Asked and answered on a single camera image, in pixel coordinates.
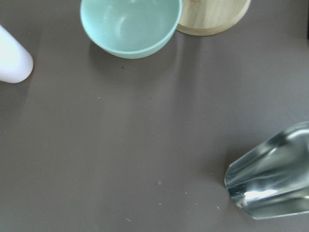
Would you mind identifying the green bowl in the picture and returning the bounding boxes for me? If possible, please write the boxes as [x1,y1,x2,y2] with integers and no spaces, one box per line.
[80,0,183,59]

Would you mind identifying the wooden cup tree stand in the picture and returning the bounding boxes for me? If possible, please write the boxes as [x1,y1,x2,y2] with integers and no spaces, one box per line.
[177,0,251,36]

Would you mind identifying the metal scoop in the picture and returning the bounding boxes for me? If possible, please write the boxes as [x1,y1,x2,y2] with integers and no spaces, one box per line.
[224,122,309,220]

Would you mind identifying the pink cup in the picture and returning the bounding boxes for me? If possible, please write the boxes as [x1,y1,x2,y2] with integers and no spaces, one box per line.
[0,26,34,83]

